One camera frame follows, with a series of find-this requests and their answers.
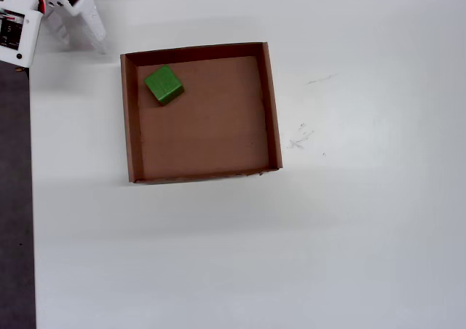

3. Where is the white smooth gripper finger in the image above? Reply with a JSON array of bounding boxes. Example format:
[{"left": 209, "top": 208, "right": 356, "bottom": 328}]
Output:
[{"left": 42, "top": 0, "right": 80, "bottom": 47}]

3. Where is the white toothed gripper finger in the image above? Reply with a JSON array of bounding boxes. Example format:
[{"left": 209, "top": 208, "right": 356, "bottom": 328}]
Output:
[{"left": 77, "top": 4, "right": 108, "bottom": 55}]

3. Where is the green cube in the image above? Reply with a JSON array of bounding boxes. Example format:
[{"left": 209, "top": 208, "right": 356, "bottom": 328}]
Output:
[{"left": 143, "top": 64, "right": 186, "bottom": 107}]

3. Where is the brown cardboard box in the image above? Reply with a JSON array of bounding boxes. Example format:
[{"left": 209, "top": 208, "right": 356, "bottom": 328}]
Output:
[{"left": 119, "top": 41, "right": 284, "bottom": 185}]

